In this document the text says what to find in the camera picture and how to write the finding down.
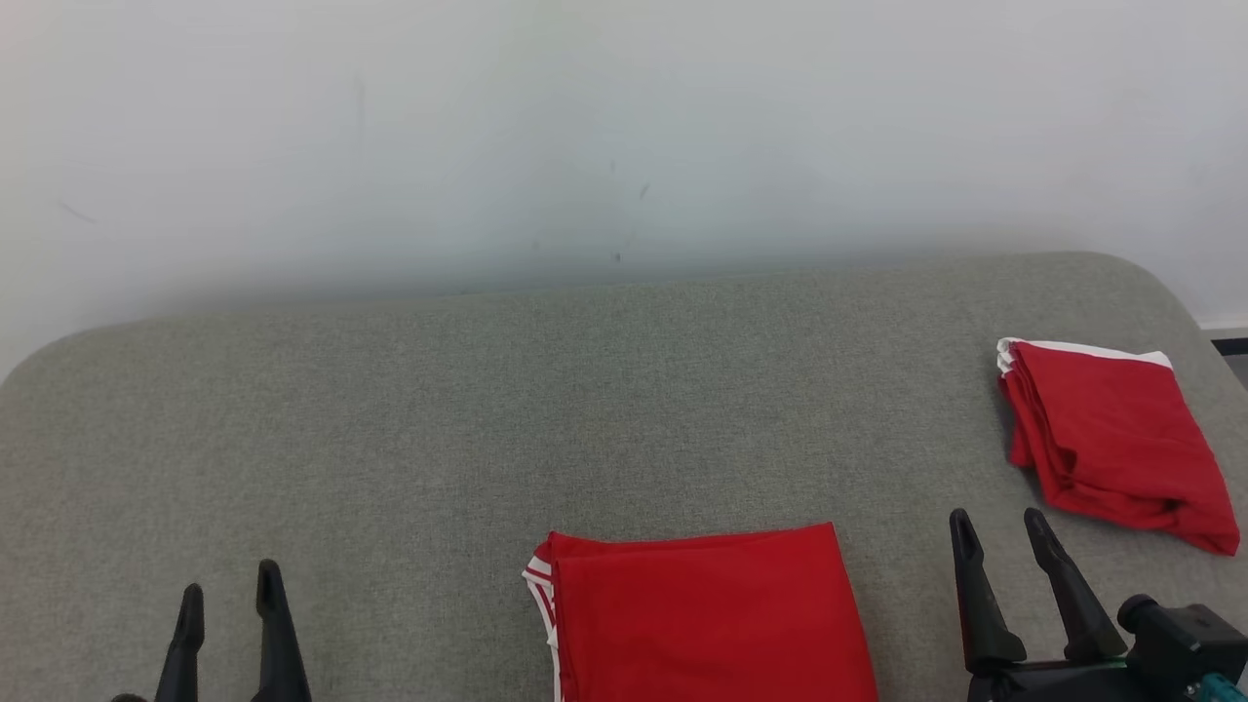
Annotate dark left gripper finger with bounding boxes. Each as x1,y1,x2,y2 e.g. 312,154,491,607
156,583,206,702
253,559,313,702

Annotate red shorts with white trim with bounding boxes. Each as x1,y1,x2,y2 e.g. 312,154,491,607
996,337,1241,558

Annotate grey fabric sofa seat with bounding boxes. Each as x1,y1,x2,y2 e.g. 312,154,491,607
0,252,1248,702

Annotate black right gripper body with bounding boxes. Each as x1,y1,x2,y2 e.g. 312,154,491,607
965,595,1248,702

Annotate teal cable connector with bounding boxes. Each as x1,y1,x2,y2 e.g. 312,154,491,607
1185,671,1248,702

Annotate red basketball jersey number 23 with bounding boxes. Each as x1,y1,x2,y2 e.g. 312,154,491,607
523,523,880,702

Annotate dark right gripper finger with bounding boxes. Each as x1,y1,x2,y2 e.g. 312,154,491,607
950,509,1027,674
1024,508,1129,664

